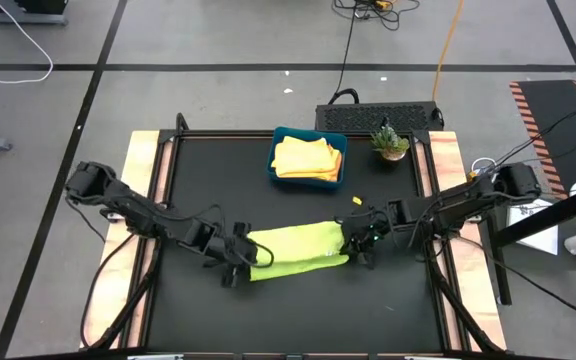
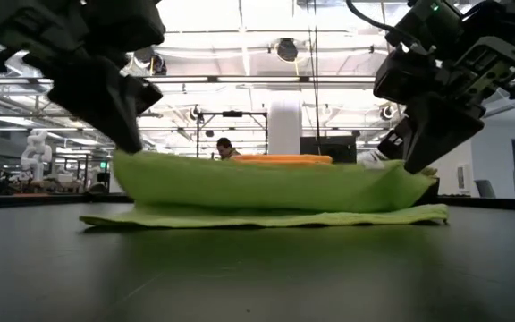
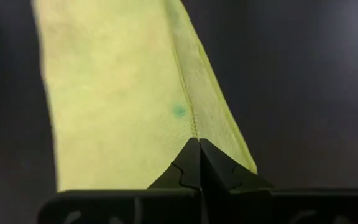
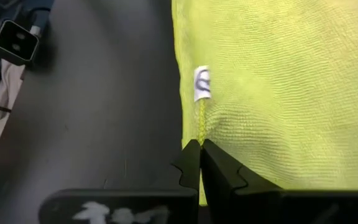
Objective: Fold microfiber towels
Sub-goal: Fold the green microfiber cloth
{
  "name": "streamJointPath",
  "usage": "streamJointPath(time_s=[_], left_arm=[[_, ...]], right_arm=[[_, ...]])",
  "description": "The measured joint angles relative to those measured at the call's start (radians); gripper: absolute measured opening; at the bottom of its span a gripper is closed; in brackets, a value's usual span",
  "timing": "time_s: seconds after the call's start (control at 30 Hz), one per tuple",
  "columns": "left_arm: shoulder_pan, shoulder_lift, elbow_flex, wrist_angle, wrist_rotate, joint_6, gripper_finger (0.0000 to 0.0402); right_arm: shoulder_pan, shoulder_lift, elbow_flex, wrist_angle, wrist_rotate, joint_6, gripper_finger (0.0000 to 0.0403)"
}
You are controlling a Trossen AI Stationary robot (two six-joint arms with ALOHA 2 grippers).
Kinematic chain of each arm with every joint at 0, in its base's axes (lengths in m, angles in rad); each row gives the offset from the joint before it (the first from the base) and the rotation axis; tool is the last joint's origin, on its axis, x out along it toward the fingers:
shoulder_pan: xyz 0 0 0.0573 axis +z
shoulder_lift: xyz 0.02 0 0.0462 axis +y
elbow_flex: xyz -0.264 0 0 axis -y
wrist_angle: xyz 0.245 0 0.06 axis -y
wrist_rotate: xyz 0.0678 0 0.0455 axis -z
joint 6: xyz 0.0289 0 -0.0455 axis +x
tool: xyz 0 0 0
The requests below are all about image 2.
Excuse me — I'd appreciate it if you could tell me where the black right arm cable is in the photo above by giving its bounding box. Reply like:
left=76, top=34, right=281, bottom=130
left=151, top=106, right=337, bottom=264
left=345, top=0, right=422, bottom=48

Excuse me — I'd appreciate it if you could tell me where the long ceiling light bar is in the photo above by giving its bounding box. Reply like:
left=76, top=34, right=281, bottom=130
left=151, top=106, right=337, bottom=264
left=143, top=74, right=377, bottom=84

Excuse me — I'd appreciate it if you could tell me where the person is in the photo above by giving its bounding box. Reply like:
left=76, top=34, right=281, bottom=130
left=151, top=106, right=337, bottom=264
left=215, top=136, right=242, bottom=161

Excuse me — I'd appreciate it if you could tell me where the black hanging cable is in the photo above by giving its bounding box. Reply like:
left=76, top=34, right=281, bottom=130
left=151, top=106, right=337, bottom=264
left=306, top=0, right=325, bottom=157

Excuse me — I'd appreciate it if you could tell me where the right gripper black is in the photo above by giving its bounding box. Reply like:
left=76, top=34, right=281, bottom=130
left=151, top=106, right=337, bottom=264
left=376, top=35, right=515, bottom=174

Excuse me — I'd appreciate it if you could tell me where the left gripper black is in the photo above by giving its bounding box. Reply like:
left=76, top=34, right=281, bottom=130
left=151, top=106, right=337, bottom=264
left=22, top=44, right=165, bottom=155

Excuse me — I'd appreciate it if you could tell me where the black aluminium table frame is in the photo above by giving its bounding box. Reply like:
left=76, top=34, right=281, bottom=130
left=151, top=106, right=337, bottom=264
left=0, top=191, right=515, bottom=213

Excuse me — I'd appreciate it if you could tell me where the black monitor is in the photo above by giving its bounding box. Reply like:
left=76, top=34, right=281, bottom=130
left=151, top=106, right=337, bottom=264
left=300, top=135, right=359, bottom=165

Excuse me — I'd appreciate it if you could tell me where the lime green microfiber towel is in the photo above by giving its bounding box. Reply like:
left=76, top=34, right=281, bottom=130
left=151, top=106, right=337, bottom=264
left=78, top=149, right=450, bottom=230

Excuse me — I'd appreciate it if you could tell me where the black rig frame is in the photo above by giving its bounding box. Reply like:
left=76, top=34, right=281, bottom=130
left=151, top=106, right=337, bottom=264
left=194, top=110, right=270, bottom=158

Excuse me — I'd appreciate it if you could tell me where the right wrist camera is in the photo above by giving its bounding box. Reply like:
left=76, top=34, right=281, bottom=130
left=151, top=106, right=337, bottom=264
left=372, top=43, right=440, bottom=106

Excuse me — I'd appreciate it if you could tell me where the grey chair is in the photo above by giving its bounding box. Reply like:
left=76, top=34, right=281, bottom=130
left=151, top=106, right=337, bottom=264
left=474, top=178, right=497, bottom=199

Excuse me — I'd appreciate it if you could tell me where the orange microfiber towel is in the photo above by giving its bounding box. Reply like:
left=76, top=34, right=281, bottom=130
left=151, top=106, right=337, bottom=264
left=232, top=153, right=333, bottom=166

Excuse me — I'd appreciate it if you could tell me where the black plant pot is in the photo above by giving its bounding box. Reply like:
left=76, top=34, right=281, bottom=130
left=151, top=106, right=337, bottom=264
left=413, top=176, right=441, bottom=207

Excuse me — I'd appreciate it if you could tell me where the ceiling cable reel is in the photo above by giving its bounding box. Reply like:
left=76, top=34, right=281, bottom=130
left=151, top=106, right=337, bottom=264
left=379, top=104, right=398, bottom=122
left=274, top=37, right=300, bottom=63

